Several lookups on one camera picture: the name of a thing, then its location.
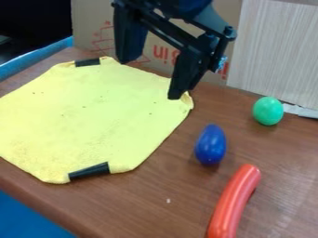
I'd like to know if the yellow cloth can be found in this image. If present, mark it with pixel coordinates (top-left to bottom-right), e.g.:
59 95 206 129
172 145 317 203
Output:
0 56 195 185

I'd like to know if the cardboard box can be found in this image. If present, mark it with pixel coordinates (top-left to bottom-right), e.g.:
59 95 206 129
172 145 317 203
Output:
69 0 244 86

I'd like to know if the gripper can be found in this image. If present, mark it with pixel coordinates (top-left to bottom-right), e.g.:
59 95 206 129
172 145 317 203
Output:
110 0 239 100

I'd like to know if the red toy sausage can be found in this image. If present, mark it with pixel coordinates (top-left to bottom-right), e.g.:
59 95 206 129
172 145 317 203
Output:
205 164 264 238

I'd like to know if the green toy ball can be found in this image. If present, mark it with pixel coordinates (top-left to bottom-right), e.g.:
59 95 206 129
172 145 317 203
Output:
252 96 286 126

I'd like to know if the blue toy egg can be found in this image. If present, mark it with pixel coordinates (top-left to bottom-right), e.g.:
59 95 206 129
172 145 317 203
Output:
193 124 229 165

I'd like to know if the white board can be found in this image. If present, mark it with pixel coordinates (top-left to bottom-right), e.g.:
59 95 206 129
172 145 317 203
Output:
224 0 318 112

